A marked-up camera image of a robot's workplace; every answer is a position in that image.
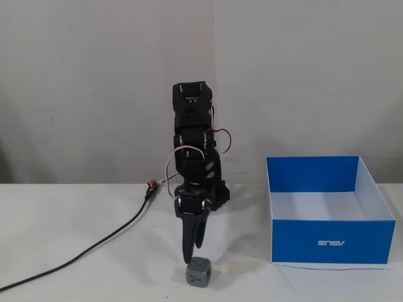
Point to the small controller board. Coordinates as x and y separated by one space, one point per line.
152 185

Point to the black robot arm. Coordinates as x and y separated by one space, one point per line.
193 126

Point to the blue and white cardboard box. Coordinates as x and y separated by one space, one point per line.
330 242

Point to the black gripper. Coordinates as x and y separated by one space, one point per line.
192 205

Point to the gray lettered block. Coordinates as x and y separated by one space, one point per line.
198 272

